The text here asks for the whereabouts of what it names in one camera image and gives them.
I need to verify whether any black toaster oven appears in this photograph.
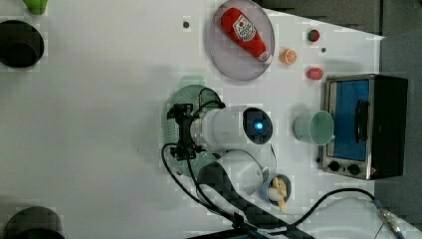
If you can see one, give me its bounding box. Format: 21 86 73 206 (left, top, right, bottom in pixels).
321 74 408 180

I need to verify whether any green cylinder object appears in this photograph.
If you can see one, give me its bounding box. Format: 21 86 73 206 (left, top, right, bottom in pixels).
23 0 49 15

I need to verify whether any pink strawberry toy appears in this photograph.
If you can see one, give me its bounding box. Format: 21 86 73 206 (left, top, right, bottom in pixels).
306 68 323 81

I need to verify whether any orange slice toy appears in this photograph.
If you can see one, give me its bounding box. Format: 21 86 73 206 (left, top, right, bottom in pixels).
280 49 297 65

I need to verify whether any black cylinder cup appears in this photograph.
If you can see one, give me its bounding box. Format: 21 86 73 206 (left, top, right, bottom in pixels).
2 206 66 239
0 20 45 68

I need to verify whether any yellow banana toy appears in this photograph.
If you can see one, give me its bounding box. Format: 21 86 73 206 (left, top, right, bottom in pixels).
268 177 287 212

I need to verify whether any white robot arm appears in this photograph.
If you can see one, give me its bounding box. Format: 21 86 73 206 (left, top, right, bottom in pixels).
161 101 315 239

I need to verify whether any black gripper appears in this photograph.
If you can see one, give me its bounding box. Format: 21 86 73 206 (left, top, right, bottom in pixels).
166 104 203 161

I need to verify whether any grey round plate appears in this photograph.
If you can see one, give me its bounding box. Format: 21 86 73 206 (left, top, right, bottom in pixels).
207 0 275 81

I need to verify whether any blue bowl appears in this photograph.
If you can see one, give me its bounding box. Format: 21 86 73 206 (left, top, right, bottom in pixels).
259 174 292 205

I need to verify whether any red ketchup bottle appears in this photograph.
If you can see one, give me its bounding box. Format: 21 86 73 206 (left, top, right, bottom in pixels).
220 8 272 65

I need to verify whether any mint green oval strainer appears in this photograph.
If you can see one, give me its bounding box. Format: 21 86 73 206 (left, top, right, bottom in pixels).
161 76 221 177

